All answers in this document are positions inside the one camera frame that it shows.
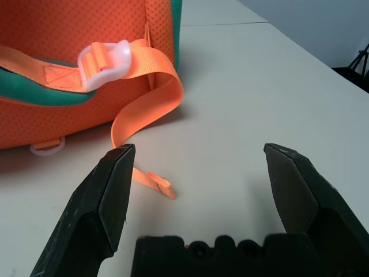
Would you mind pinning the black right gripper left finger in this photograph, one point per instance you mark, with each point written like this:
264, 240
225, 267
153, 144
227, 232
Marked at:
95, 202

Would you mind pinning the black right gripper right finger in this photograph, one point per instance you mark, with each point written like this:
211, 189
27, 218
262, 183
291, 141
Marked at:
314, 196

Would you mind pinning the orange and teal backpack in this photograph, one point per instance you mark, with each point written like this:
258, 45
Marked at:
72, 29

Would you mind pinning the black tripod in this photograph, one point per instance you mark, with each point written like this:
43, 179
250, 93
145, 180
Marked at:
361, 59

